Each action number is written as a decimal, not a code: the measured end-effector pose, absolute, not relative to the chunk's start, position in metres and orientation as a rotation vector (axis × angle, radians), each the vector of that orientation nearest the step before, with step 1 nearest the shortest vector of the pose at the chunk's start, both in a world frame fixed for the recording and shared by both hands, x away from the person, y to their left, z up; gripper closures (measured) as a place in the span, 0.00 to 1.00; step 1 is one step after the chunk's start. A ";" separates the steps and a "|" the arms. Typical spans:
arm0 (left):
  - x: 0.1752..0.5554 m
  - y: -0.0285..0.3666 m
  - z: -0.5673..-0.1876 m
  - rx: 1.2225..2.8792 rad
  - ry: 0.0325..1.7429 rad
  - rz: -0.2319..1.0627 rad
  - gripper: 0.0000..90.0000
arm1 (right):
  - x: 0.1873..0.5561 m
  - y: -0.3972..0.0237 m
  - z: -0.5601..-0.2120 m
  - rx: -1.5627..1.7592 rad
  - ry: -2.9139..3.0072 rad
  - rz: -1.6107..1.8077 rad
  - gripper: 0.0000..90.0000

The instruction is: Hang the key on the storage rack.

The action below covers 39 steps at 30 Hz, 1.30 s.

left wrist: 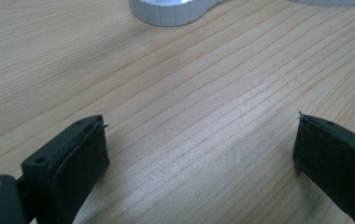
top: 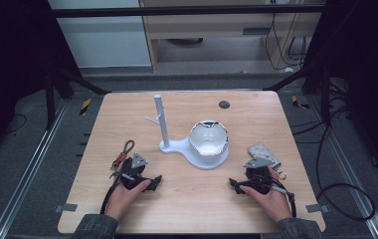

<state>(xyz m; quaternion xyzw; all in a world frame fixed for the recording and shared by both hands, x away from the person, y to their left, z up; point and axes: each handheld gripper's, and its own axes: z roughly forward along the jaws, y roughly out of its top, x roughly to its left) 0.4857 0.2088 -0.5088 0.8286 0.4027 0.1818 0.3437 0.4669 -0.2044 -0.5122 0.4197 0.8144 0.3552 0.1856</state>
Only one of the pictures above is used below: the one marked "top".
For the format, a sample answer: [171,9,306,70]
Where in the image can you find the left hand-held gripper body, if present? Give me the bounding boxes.
[118,151,151,192]

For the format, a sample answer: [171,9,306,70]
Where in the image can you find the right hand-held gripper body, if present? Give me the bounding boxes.
[242,156,276,195]

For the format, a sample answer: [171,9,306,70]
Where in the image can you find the person's left hand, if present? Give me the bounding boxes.
[104,178,152,222]

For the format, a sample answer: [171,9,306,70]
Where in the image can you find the person's right hand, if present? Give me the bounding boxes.
[240,165,293,223]

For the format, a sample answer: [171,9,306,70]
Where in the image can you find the yellow black tape strip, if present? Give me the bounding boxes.
[79,97,93,117]
[290,95,310,111]

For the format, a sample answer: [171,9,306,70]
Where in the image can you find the white cabinet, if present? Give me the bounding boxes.
[47,0,152,70]

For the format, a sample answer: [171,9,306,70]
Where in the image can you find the dark curtain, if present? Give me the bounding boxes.
[0,0,82,167]
[300,0,378,183]

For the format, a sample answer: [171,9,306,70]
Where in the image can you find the wooden desk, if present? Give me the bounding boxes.
[138,0,325,73]

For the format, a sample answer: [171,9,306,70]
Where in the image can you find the rope keychain with red clip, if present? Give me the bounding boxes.
[110,138,136,171]

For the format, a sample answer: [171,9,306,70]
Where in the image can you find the left hand-held gripper cable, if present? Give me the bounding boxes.
[99,172,135,215]

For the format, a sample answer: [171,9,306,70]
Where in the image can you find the hand-held gripper cable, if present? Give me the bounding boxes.
[269,183,297,218]
[99,172,135,215]

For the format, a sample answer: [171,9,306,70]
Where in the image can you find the right hand-held gripper cable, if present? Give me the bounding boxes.
[269,183,297,218]

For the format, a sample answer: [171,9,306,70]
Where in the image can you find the white stand with post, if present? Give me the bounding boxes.
[144,94,230,170]

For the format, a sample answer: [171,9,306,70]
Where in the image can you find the black floor cable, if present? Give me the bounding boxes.
[290,106,376,222]

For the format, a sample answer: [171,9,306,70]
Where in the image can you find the grey table bracket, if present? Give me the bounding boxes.
[305,203,330,214]
[55,203,79,213]

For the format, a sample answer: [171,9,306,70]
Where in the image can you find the metal floor rail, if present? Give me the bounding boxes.
[307,94,378,239]
[0,99,70,239]

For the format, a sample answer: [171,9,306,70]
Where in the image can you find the black frame strut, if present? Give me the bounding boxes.
[44,66,112,131]
[262,63,331,124]

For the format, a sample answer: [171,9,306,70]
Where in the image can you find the hanging black cables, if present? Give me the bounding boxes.
[264,12,308,72]

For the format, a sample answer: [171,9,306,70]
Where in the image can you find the black frame bar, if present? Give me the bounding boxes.
[49,3,326,19]

